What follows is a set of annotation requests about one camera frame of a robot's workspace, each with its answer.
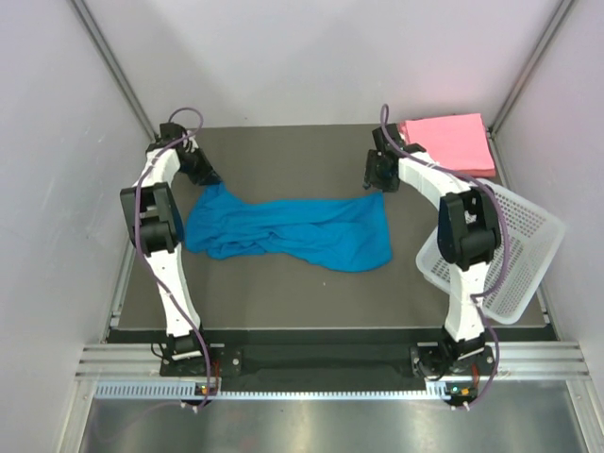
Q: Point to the blue t shirt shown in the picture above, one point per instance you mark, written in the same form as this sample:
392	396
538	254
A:
346	235

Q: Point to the left aluminium corner post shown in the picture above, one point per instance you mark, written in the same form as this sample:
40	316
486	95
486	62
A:
99	41

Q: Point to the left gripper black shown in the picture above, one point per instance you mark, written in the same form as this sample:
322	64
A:
207	176

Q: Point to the folded pink t shirt stack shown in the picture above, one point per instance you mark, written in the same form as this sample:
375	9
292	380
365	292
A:
457	142

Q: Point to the right aluminium corner post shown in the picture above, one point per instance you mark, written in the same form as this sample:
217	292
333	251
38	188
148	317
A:
553	26

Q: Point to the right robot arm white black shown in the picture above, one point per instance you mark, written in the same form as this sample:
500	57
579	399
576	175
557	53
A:
467	233

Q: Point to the aluminium frame rail front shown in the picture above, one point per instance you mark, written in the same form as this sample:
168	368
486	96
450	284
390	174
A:
118	361

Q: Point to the aluminium corner post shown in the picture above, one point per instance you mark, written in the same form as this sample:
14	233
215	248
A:
99	41
553	26

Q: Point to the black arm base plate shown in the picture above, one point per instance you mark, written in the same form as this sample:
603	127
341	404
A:
409	336

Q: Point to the white perforated plastic basket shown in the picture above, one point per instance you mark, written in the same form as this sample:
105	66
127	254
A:
535	237

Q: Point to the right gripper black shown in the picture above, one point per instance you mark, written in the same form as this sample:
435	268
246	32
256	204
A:
372	178

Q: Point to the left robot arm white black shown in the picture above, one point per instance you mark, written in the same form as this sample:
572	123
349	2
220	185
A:
156	230

